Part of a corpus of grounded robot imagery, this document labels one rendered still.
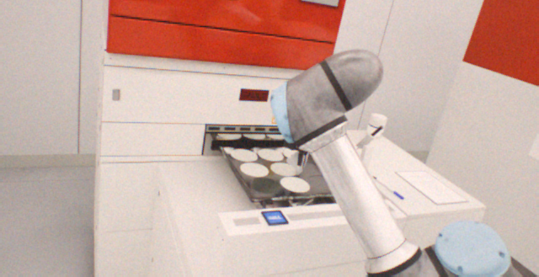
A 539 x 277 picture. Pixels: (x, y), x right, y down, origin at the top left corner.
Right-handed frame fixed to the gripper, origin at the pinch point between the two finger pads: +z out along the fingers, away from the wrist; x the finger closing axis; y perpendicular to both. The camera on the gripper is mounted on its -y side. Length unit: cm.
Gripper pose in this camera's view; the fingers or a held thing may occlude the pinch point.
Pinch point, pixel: (300, 172)
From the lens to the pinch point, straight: 140.6
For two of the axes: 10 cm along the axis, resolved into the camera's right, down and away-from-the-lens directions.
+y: -8.9, -3.0, 3.5
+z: -1.8, 9.2, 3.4
